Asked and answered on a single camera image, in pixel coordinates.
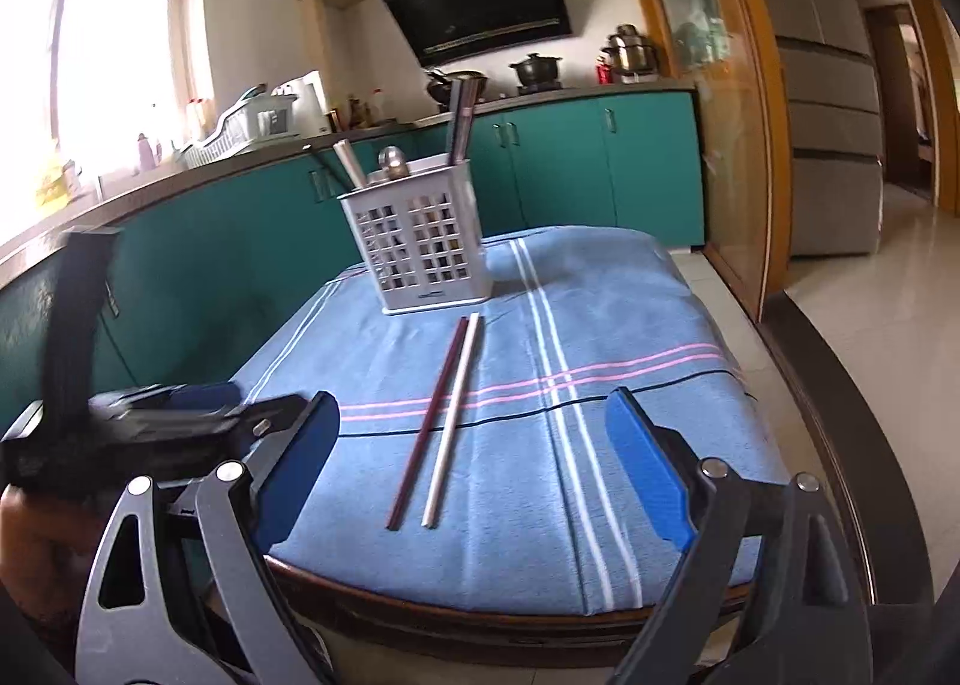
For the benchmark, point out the black wok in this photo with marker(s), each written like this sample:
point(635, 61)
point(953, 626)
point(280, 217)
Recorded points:
point(442, 88)

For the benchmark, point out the metal spoon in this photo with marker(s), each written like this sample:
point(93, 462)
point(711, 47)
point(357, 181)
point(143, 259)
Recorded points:
point(394, 161)

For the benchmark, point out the stainless steel pot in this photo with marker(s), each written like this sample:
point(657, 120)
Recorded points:
point(634, 54)

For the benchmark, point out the dark wooden table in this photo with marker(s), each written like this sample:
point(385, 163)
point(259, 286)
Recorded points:
point(450, 625)

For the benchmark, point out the blue striped cloth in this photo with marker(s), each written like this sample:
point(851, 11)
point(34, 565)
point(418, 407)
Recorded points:
point(600, 325)

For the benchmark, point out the red canister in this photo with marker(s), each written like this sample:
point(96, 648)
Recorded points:
point(604, 71)

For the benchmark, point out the clear oil bottle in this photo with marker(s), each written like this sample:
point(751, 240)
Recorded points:
point(382, 106)

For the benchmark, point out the white plastic utensil basket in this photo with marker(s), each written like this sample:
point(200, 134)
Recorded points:
point(480, 242)

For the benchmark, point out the white dish rack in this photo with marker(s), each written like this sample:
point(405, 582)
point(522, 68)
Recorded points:
point(240, 126)

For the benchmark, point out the dark red chopstick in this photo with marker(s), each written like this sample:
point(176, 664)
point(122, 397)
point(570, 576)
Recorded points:
point(427, 422)

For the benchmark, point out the grey refrigerator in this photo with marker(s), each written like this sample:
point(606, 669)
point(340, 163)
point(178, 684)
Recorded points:
point(825, 92)

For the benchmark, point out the pink bottle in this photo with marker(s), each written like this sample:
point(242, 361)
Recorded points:
point(145, 154)

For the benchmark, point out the grey stone countertop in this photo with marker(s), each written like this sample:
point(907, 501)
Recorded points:
point(225, 167)

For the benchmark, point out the person's left hand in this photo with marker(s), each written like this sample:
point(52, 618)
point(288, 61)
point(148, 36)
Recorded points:
point(45, 550)

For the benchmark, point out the wooden framed glass door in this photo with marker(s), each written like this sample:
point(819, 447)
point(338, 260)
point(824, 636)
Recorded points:
point(705, 92)

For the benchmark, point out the teal base cabinet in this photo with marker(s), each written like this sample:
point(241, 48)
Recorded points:
point(600, 160)
point(187, 242)

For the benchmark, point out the black cooking pot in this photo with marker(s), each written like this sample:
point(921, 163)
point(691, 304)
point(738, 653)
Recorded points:
point(536, 71)

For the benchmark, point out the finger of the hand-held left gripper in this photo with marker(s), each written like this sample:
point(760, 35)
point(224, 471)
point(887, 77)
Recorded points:
point(202, 394)
point(225, 426)

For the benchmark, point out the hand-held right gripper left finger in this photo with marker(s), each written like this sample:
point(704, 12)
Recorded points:
point(300, 460)

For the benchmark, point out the yellow bag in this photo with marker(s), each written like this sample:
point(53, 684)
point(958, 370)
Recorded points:
point(54, 182)

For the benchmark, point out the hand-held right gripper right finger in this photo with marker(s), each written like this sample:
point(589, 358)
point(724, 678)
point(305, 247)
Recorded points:
point(645, 460)

